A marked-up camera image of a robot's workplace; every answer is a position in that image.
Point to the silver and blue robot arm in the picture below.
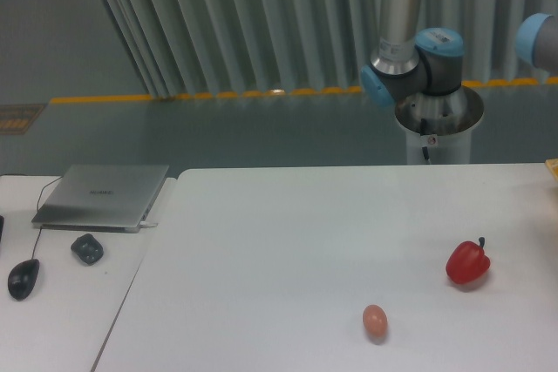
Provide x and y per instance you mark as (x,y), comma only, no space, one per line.
(432,46)

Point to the red bell pepper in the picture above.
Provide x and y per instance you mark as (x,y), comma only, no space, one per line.
(468,262)

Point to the wooden basket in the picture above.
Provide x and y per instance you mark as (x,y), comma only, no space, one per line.
(552,166)

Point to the white pleated curtain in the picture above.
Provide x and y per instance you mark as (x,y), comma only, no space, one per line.
(217,46)

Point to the brown egg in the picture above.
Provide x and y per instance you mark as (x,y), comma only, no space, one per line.
(375,321)

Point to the silver closed laptop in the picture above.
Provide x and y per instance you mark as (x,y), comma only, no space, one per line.
(102,198)

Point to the black power adapter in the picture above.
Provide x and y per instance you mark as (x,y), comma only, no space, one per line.
(88,249)

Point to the black computer mouse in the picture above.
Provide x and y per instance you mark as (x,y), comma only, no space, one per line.
(22,279)

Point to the black device at left edge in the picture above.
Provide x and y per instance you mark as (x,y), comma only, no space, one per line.
(2,221)

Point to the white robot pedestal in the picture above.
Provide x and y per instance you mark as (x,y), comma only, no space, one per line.
(439,129)

